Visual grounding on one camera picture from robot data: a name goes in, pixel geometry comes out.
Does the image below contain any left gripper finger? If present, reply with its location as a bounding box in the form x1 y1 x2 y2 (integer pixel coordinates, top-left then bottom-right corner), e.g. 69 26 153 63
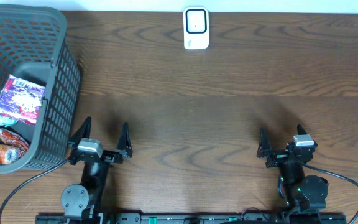
116 122 132 152
68 116 91 146

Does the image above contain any orange snack bar wrapper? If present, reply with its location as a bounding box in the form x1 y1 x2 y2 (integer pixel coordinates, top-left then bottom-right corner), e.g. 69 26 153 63
0 128 30 152

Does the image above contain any purple white snack package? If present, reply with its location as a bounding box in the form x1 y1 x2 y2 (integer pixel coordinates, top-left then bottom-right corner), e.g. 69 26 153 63
0 75 45 126

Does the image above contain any teal snack packet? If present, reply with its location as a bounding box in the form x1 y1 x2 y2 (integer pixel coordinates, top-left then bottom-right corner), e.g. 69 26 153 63
0 115 17 127

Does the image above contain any small orange tissue pack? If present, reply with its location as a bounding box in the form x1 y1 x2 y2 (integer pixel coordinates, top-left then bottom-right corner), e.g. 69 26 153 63
0 144 21 165

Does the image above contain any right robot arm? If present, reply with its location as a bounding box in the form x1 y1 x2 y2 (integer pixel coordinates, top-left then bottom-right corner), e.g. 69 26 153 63
257 124 328 212

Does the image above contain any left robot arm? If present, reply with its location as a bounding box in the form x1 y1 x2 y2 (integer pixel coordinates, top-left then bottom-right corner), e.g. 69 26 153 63
61 117 133 223

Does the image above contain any white barcode scanner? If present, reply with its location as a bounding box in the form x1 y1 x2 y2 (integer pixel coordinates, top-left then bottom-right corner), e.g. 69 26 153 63
183 7 210 50

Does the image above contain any grey plastic shopping basket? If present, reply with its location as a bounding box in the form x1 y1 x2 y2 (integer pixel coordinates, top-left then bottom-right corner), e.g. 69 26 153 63
0 4 81 174

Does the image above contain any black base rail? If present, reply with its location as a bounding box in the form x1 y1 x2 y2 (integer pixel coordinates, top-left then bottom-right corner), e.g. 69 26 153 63
35 212 347 224

